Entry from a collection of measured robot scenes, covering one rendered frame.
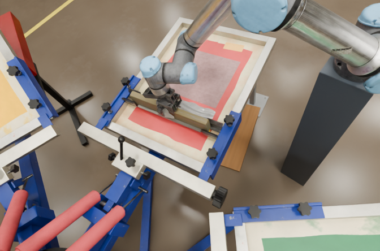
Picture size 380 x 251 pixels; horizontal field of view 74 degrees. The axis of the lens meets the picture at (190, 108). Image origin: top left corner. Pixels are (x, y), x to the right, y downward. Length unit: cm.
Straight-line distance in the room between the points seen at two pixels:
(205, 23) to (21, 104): 90
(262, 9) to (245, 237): 74
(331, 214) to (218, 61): 84
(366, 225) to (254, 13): 81
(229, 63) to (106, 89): 174
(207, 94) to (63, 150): 176
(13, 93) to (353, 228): 144
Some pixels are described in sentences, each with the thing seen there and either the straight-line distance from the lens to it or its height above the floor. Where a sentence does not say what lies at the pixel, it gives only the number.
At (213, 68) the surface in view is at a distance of 134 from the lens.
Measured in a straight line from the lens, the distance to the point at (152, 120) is 124.
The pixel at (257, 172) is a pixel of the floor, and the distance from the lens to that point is 208.
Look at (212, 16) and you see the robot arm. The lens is 82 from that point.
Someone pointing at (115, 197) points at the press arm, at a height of 104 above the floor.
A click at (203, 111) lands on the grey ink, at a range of 119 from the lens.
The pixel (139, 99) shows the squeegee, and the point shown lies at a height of 106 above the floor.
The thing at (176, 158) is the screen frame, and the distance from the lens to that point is 109.
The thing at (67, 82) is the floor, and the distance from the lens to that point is 315.
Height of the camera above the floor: 198
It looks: 57 degrees down
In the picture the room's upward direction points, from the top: 20 degrees counter-clockwise
